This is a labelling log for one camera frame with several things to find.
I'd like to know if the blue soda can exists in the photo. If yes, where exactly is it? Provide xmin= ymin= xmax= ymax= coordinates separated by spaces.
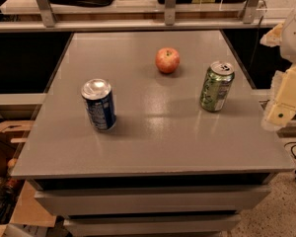
xmin=81 ymin=79 xmax=116 ymax=131

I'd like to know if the upper grey drawer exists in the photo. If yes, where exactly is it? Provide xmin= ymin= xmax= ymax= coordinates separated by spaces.
xmin=35 ymin=185 xmax=270 ymax=216

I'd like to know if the left metal bracket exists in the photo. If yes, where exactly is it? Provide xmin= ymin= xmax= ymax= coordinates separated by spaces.
xmin=36 ymin=0 xmax=56 ymax=28

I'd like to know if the red apple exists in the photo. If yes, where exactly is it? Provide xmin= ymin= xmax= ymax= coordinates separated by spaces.
xmin=155 ymin=47 xmax=180 ymax=74

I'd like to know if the cardboard box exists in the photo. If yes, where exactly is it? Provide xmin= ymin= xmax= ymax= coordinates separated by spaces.
xmin=0 ymin=138 xmax=56 ymax=237

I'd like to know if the metal bracket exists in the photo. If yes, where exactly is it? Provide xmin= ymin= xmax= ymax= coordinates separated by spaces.
xmin=164 ymin=0 xmax=176 ymax=26
xmin=36 ymin=0 xmax=56 ymax=28
xmin=241 ymin=0 xmax=259 ymax=24

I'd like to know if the grey drawer cabinet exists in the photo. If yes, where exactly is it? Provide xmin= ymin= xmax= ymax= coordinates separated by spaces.
xmin=10 ymin=30 xmax=296 ymax=237

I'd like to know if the middle metal bracket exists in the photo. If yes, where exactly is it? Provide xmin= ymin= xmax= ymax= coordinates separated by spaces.
xmin=164 ymin=0 xmax=176 ymax=26

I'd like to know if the wooden crate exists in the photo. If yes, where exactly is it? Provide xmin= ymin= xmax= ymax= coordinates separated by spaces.
xmin=0 ymin=120 xmax=35 ymax=144

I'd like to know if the grey drawer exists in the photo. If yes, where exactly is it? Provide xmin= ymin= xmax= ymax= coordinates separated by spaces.
xmin=35 ymin=185 xmax=270 ymax=216
xmin=64 ymin=214 xmax=241 ymax=237

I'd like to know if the lower grey drawer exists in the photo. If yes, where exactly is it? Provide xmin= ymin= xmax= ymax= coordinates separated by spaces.
xmin=64 ymin=214 xmax=241 ymax=237

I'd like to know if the right metal bracket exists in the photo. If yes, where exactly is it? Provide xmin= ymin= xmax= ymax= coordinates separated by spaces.
xmin=241 ymin=0 xmax=259 ymax=24

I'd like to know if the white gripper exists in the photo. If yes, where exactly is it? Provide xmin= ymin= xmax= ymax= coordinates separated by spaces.
xmin=259 ymin=6 xmax=296 ymax=131

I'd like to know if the green soda can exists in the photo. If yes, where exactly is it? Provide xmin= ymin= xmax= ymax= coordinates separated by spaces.
xmin=199 ymin=61 xmax=235 ymax=112

